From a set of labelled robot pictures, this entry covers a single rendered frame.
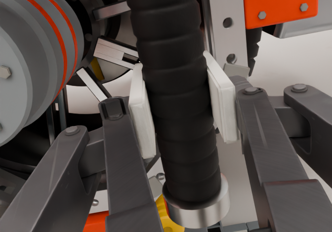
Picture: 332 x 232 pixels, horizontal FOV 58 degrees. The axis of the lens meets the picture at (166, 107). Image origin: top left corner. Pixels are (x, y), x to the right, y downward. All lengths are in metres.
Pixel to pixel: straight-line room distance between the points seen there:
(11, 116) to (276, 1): 0.31
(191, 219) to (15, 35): 0.18
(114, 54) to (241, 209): 0.95
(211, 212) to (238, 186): 1.20
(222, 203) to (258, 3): 0.26
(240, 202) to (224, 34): 1.01
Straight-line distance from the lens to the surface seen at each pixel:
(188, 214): 0.19
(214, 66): 0.17
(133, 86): 0.16
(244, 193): 1.36
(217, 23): 0.38
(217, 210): 0.20
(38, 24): 0.29
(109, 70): 0.70
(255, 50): 0.49
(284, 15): 0.40
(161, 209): 0.53
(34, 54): 0.27
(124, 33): 0.68
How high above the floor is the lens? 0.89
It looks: 24 degrees down
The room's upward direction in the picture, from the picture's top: 11 degrees counter-clockwise
